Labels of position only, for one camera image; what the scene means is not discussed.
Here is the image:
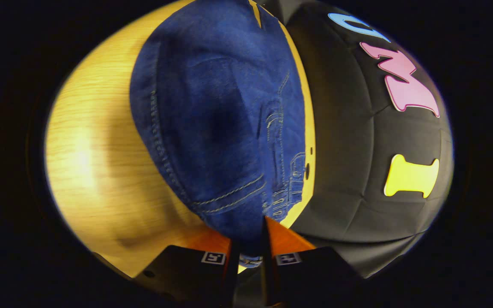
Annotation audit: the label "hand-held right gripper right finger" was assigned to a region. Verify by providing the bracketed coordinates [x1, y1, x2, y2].
[260, 215, 363, 308]

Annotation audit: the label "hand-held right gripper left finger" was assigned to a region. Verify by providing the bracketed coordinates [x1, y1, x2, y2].
[133, 227, 241, 308]

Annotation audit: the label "blue jeans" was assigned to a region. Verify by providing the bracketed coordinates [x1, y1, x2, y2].
[129, 0, 307, 268]

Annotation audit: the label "black backdrop cloth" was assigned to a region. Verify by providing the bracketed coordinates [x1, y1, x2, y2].
[257, 0, 454, 278]

